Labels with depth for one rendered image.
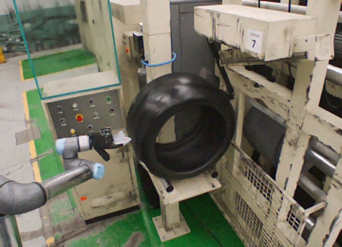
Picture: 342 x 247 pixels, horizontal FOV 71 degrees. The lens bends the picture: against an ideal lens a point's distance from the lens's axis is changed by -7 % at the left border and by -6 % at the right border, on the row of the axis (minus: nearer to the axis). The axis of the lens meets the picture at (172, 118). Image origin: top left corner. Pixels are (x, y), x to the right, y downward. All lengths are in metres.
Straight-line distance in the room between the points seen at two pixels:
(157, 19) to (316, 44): 0.80
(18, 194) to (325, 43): 1.19
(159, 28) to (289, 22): 0.69
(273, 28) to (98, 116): 1.37
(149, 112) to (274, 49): 0.59
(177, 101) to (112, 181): 1.24
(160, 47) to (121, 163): 1.06
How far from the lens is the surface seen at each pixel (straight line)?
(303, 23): 1.08
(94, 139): 1.27
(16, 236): 1.19
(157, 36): 1.43
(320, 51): 1.03
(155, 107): 1.17
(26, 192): 0.99
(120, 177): 2.21
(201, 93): 1.21
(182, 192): 1.55
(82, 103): 1.88
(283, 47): 1.04
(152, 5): 1.40
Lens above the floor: 1.92
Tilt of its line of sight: 29 degrees down
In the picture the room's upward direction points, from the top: 3 degrees counter-clockwise
